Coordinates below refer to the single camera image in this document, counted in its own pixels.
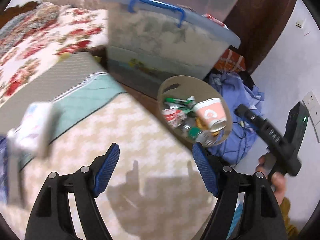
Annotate white snack pouch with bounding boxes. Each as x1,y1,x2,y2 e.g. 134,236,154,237
162,108,189,128

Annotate carved wooden headboard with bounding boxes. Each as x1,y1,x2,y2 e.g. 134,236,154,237
0,1,39,28

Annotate pink paper cup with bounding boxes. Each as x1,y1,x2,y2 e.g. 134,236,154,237
193,98,227,132

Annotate patchwork quilt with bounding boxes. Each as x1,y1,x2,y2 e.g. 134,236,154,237
1,2,60,57

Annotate zigzag patterned blanket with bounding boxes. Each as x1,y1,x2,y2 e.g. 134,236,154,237
0,51,218,240

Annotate person's right hand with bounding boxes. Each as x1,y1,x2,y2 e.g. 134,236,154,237
255,155,287,205

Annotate floral bed sheet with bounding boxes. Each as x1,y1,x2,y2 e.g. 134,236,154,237
1,5,108,105

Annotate red orange gift bag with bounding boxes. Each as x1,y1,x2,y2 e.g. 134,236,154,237
214,49,246,73

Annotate clear storage box blue handle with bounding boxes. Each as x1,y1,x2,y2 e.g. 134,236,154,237
100,0,241,91

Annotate blue cloth bag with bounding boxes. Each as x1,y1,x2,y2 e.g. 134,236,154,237
208,72,264,165

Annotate beige trash bin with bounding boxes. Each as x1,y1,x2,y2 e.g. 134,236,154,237
157,75,232,147

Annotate brown wooden door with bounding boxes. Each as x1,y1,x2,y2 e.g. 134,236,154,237
225,0,297,74

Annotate wall socket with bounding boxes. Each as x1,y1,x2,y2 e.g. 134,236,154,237
303,91,320,127

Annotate blue milk carton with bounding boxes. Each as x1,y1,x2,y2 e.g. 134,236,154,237
0,135,9,204

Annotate white tissue pack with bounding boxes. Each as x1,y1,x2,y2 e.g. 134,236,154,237
7,101,59,158

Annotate black cable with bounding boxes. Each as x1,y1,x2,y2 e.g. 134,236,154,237
220,77,253,160

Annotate orange peel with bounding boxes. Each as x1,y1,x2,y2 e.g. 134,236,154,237
195,117,208,130

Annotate green crushed can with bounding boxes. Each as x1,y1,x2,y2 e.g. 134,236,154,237
187,127,204,140

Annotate clear plastic bottle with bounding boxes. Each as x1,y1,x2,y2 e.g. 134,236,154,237
181,123,219,147

